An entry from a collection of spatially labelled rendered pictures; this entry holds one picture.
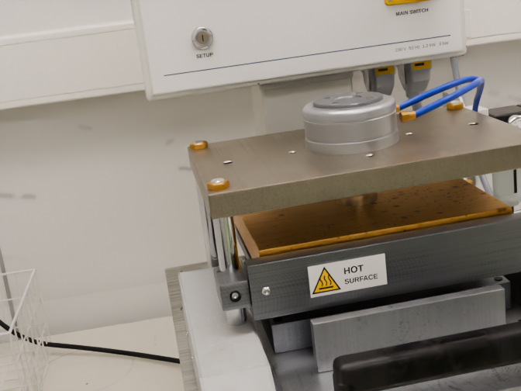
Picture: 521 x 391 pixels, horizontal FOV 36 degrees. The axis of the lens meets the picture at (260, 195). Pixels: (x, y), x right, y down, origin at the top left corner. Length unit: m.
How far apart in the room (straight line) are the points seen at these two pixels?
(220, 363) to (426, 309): 0.16
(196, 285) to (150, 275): 0.58
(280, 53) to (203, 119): 0.45
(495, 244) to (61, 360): 0.75
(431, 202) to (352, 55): 0.20
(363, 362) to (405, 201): 0.20
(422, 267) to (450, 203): 0.07
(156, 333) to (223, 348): 0.65
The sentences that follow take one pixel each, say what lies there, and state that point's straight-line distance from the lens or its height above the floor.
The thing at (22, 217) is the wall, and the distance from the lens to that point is 1.29.
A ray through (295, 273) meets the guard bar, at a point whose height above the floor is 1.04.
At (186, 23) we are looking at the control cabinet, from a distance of 0.79.
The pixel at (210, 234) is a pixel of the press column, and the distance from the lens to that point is 0.77.
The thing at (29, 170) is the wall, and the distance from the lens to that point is 1.27.
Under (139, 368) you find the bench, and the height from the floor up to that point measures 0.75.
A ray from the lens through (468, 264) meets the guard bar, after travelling 0.65.
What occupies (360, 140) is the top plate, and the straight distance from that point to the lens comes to 0.66.
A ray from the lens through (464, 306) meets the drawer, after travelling 0.63.
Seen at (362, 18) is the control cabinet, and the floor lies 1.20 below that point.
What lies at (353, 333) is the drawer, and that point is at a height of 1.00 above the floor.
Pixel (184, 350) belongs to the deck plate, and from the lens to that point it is 0.77.
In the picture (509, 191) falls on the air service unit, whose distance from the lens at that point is 0.90.
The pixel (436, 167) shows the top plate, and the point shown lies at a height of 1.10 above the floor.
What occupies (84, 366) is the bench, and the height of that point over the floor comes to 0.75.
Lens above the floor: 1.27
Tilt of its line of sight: 16 degrees down
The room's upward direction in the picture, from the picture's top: 7 degrees counter-clockwise
